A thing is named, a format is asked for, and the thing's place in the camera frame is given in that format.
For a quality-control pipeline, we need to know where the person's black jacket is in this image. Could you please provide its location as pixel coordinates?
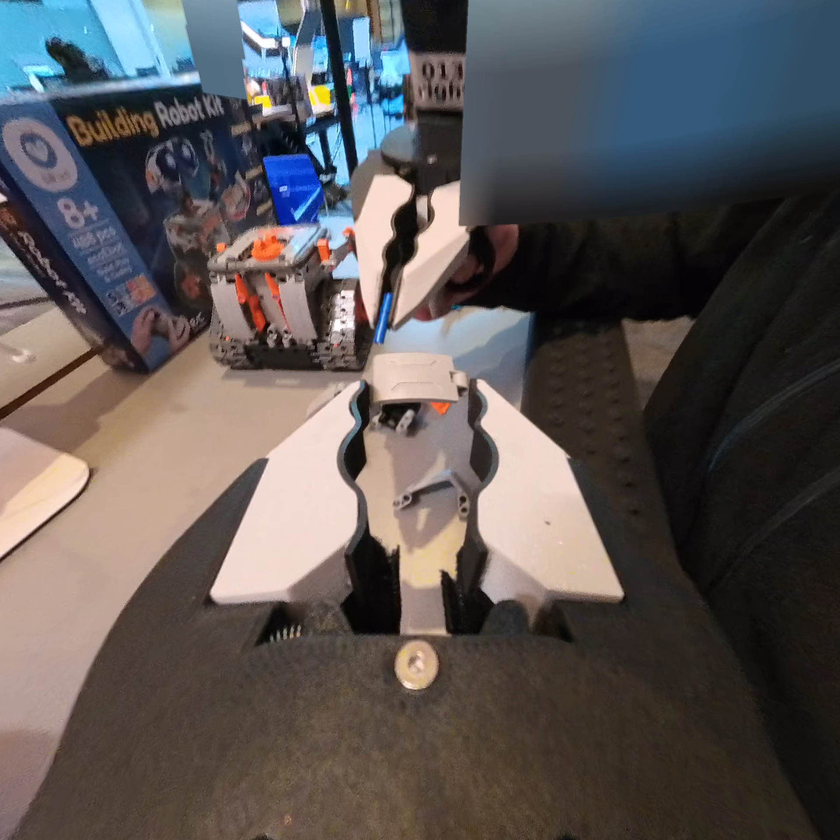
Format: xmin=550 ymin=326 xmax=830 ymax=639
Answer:
xmin=643 ymin=190 xmax=840 ymax=840

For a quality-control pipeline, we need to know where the white book stand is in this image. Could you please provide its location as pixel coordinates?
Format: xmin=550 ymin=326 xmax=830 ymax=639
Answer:
xmin=0 ymin=425 xmax=91 ymax=560

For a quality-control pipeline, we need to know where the blue robot kit box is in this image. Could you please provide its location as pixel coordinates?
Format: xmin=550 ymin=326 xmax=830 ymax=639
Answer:
xmin=0 ymin=82 xmax=277 ymax=374

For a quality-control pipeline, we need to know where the grey orange tracked toy robot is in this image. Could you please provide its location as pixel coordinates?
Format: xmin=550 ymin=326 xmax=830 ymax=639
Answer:
xmin=206 ymin=223 xmax=375 ymax=371

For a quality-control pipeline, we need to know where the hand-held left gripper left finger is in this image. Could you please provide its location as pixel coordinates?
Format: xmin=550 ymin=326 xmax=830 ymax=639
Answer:
xmin=209 ymin=379 xmax=370 ymax=608

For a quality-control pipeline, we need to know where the person's right forearm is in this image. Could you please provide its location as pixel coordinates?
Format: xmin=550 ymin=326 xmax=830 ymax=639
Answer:
xmin=489 ymin=200 xmax=782 ymax=322

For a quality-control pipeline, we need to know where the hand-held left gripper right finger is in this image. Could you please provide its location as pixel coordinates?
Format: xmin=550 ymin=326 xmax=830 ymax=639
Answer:
xmin=467 ymin=377 xmax=626 ymax=608

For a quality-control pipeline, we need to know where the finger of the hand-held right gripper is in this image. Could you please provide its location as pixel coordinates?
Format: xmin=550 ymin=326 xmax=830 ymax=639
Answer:
xmin=390 ymin=180 xmax=473 ymax=329
xmin=352 ymin=172 xmax=419 ymax=329

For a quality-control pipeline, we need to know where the grey curved panel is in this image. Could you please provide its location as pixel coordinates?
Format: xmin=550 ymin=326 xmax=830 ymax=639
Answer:
xmin=366 ymin=353 xmax=471 ymax=406

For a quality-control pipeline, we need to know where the blue plastic bin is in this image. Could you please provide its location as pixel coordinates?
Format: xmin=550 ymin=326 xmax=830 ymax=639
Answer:
xmin=262 ymin=154 xmax=323 ymax=228

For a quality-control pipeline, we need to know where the black pole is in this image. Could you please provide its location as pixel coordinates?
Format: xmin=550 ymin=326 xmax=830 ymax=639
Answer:
xmin=319 ymin=0 xmax=359 ymax=191

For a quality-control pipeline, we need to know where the person's right hand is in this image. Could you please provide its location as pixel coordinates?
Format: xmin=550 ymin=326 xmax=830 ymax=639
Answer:
xmin=427 ymin=223 xmax=521 ymax=322

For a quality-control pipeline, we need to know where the small grey angled beam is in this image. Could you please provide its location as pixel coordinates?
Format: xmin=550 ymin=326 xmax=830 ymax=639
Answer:
xmin=392 ymin=469 xmax=475 ymax=514

